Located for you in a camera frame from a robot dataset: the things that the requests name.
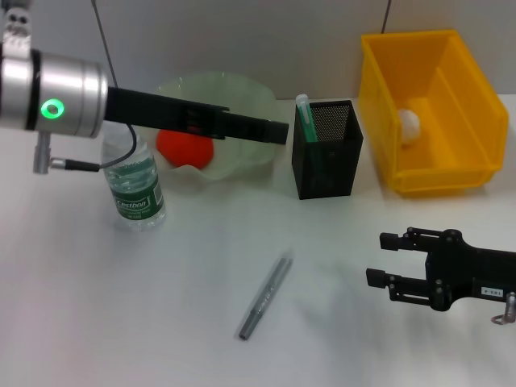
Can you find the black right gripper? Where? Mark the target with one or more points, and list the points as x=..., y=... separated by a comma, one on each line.
x=475, y=274

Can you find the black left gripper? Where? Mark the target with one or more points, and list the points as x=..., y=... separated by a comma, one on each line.
x=153, y=111

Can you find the red-orange fruit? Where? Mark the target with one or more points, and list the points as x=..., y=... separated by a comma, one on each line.
x=185, y=151

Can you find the grey pen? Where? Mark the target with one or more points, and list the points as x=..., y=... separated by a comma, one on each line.
x=264, y=300

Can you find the white paper ball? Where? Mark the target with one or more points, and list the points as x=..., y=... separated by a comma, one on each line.
x=410, y=125

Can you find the clear green-label water bottle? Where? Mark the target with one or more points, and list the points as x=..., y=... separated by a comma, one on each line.
x=133, y=193

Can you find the translucent green fruit plate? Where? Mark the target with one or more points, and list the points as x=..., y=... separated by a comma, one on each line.
x=250, y=96

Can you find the black mesh pen holder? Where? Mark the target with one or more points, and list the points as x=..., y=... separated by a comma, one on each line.
x=322, y=173

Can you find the yellow plastic bin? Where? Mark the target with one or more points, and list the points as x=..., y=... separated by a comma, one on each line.
x=455, y=80

